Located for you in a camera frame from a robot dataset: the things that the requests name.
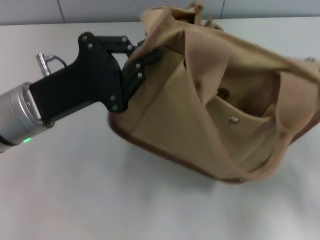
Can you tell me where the khaki canvas food bag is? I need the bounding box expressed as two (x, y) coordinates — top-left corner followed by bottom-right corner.
(106, 0), (320, 185)

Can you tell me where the left gripper cable connector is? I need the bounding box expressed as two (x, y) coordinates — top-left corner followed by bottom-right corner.
(35, 52), (69, 76)

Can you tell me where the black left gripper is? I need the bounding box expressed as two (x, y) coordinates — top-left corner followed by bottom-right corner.
(28, 31), (163, 124)

